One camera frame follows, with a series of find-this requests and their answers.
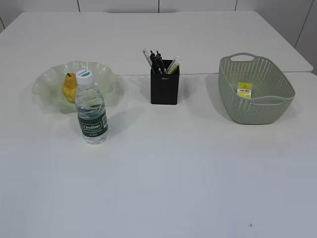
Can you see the black gel pen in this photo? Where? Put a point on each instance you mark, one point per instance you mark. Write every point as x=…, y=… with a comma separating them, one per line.
x=155, y=64
x=161, y=64

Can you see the clear plastic ruler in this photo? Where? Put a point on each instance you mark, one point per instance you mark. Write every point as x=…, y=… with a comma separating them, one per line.
x=147, y=56

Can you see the clear water bottle green label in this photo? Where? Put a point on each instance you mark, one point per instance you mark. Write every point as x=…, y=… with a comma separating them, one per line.
x=90, y=108

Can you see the yellow waste paper packaging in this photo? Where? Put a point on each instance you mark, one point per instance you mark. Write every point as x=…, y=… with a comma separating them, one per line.
x=244, y=89

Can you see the yellow pear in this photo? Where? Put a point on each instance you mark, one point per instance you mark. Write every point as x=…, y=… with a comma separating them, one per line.
x=69, y=87

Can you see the black square pen holder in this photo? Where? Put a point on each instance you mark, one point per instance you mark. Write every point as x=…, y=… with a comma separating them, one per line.
x=164, y=88

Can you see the green wavy glass plate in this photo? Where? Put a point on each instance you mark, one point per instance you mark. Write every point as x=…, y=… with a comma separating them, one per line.
x=48, y=85

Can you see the green woven plastic basket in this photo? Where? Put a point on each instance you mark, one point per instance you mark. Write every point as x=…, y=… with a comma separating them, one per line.
x=272, y=92

